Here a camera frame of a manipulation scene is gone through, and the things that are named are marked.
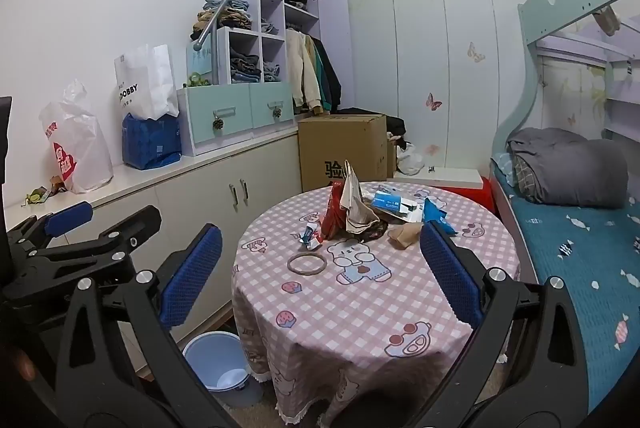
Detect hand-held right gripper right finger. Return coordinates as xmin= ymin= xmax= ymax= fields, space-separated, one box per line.
xmin=400 ymin=222 xmax=596 ymax=428

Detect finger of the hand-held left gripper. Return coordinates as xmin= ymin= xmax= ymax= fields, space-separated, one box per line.
xmin=37 ymin=205 xmax=162 ymax=279
xmin=5 ymin=202 xmax=93 ymax=259

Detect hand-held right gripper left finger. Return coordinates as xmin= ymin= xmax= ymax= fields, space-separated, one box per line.
xmin=55 ymin=224 xmax=236 ymax=428

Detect brown paper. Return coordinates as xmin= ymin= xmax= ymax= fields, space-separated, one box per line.
xmin=387 ymin=224 xmax=424 ymax=251

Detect blue wipe packet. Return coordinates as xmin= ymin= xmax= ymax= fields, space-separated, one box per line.
xmin=422 ymin=198 xmax=458 ymax=236

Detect light blue plastic bucket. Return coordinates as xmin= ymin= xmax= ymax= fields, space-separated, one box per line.
xmin=181 ymin=331 xmax=263 ymax=409

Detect dark wrapper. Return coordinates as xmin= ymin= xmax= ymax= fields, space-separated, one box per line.
xmin=357 ymin=220 xmax=391 ymax=243

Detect blue and white carton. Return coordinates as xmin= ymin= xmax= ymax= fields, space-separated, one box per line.
xmin=370 ymin=188 xmax=424 ymax=223

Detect brown tape ring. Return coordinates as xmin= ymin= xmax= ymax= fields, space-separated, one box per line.
xmin=286 ymin=252 xmax=328 ymax=277

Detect small tube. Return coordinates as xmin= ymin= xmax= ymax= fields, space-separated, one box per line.
xmin=292 ymin=223 xmax=324 ymax=251

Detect low white cabinet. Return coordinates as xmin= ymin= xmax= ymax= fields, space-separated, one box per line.
xmin=0 ymin=128 xmax=303 ymax=359

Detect white plastic bag red print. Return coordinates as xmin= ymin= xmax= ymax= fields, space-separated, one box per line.
xmin=39 ymin=79 xmax=115 ymax=195

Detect blue patterned bag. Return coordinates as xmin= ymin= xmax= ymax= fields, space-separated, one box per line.
xmin=121 ymin=113 xmax=183 ymax=171

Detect red stool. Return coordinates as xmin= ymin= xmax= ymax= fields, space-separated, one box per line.
xmin=435 ymin=178 xmax=496 ymax=215

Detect pink checked tablecloth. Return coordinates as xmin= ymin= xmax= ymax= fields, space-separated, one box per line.
xmin=231 ymin=180 xmax=523 ymax=426

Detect white board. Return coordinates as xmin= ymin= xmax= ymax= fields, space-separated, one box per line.
xmin=395 ymin=168 xmax=485 ymax=189

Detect small white plastic bag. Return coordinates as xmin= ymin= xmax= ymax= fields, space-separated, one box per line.
xmin=396 ymin=143 xmax=426 ymax=176

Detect light blue pillow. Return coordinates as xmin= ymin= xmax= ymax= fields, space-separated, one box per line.
xmin=496 ymin=154 xmax=517 ymax=187

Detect teal printed bedsheet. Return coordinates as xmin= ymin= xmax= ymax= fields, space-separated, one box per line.
xmin=492 ymin=153 xmax=640 ymax=416

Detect lilac and teal stair cabinet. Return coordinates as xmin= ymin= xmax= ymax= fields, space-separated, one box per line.
xmin=176 ymin=0 xmax=351 ymax=157

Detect white paper shopping bag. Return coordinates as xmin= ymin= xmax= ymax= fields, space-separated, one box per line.
xmin=114 ymin=44 xmax=180 ymax=121

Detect grey duvet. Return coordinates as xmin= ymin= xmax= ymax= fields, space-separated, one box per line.
xmin=506 ymin=128 xmax=630 ymax=209

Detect large cardboard box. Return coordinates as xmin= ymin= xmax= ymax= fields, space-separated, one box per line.
xmin=297 ymin=114 xmax=389 ymax=193

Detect folded dark clothes stack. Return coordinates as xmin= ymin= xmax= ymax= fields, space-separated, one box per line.
xmin=231 ymin=49 xmax=262 ymax=83

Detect white wardrobe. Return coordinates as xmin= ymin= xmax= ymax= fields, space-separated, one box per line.
xmin=346 ymin=0 xmax=531 ymax=181

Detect dark jacket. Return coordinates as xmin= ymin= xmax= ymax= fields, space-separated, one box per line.
xmin=315 ymin=36 xmax=343 ymax=113

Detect cream jacket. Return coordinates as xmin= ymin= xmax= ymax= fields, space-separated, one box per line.
xmin=285 ymin=29 xmax=323 ymax=113

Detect pile of folded clothes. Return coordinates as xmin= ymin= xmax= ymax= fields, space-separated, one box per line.
xmin=191 ymin=0 xmax=251 ymax=41

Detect green jacket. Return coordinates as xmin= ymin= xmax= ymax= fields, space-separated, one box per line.
xmin=312 ymin=38 xmax=333 ymax=113

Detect brown hanging object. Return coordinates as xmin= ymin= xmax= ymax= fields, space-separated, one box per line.
xmin=595 ymin=5 xmax=621 ymax=34

